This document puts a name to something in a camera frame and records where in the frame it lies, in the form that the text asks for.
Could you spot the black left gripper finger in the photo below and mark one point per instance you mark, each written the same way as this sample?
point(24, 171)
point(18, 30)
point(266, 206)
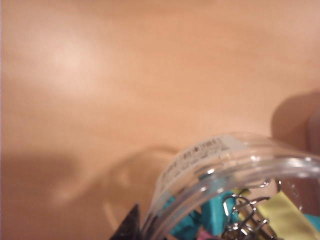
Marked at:
point(130, 227)

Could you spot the clear plastic clip jar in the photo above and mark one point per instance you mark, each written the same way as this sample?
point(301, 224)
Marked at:
point(200, 162)

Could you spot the yellow binder clip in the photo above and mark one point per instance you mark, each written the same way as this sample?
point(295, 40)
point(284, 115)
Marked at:
point(282, 212)

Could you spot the pink binder clip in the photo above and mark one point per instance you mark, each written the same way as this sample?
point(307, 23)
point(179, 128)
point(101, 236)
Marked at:
point(203, 236)

